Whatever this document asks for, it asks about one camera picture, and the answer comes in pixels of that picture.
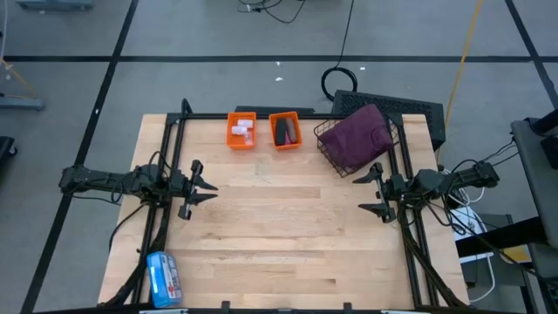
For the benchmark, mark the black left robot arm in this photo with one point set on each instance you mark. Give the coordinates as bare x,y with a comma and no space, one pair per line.
87,176

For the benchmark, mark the blue first aid box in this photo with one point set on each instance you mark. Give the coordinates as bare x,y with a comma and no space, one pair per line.
164,279

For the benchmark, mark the pink bandage roll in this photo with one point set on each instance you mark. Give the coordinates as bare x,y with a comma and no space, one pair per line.
288,139

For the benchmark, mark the grey stand with orange legs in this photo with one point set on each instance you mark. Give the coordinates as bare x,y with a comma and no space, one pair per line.
19,103

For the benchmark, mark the dark bandage roll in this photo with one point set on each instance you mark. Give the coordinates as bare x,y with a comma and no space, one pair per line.
281,131

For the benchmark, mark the black flat bar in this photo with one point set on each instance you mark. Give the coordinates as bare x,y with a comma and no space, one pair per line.
274,110

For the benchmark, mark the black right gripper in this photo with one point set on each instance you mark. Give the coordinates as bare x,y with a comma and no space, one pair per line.
392,187

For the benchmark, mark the orange plastic basket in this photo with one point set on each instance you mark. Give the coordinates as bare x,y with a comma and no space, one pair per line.
283,147
231,141

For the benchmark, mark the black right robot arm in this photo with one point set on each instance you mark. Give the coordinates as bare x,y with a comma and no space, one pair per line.
457,176

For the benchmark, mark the black side shelf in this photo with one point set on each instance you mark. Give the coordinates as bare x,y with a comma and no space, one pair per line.
501,237

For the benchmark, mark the maroon cloth pouch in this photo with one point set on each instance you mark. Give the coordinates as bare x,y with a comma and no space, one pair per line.
355,137

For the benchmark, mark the black aluminium table frame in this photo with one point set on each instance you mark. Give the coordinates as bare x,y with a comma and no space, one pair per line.
176,144

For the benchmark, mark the tan bandage roll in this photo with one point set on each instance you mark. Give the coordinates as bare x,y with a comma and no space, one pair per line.
292,128

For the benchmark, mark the grey side desk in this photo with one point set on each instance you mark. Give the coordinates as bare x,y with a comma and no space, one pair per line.
534,174

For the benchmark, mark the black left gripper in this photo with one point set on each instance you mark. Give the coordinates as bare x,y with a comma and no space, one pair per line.
188,187

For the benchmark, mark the small clear vial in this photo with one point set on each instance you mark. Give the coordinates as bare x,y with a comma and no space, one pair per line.
248,138

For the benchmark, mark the white plastic medicine bottle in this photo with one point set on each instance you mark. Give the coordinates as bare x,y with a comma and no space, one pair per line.
239,130
245,123

